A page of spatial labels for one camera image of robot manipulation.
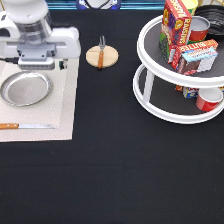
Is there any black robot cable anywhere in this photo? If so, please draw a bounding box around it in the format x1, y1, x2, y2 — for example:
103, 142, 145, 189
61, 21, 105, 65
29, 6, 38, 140
0, 57, 20, 64

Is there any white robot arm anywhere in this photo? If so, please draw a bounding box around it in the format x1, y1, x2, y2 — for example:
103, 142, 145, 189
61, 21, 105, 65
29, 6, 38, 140
0, 0, 81, 70

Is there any small carton lower tier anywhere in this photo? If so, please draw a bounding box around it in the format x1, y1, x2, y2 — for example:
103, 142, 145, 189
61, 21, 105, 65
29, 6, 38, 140
183, 87, 198, 98

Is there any wooden handled knife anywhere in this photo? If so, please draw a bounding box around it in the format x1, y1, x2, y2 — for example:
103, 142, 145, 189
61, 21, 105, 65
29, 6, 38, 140
0, 123, 55, 130

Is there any red can upper tier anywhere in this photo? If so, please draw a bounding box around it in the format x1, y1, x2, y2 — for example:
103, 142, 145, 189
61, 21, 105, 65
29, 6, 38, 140
188, 16, 210, 42

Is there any wooden handled fork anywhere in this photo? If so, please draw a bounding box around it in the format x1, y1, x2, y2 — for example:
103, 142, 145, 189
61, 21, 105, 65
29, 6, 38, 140
98, 35, 106, 69

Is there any red white bowl lower tier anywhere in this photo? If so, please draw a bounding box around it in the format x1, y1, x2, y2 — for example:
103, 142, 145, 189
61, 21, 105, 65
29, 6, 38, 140
196, 88, 223, 112

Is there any red butter box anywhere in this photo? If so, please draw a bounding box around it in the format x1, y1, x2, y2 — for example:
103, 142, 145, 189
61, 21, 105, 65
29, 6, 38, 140
172, 39, 218, 70

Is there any black bowl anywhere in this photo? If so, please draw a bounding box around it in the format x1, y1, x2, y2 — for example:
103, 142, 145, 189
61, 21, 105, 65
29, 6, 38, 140
195, 5, 224, 36

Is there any white two-tier turntable rack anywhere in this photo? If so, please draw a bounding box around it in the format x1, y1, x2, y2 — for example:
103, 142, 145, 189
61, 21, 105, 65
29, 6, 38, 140
133, 16, 224, 124

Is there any red raisins cereal box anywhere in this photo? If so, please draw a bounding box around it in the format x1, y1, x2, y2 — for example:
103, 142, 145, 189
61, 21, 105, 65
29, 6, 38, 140
159, 0, 192, 63

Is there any round silver metal plate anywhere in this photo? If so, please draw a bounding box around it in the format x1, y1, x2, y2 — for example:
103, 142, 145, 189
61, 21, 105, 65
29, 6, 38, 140
0, 71, 51, 107

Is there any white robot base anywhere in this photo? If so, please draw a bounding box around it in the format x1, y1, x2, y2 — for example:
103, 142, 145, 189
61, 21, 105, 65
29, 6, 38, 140
76, 0, 121, 10

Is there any beige woven placemat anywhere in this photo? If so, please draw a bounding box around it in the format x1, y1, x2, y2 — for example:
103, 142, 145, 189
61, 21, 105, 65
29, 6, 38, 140
0, 59, 79, 142

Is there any round wooden coaster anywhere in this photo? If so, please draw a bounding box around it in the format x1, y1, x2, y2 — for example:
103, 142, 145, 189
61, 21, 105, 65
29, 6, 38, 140
86, 45, 119, 68

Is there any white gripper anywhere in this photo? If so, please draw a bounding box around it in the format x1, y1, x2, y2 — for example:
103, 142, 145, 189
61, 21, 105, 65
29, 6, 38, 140
0, 11, 81, 70

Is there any blue white chocolate box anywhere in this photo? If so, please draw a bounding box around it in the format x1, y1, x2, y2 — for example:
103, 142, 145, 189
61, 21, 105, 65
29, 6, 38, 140
176, 47, 218, 75

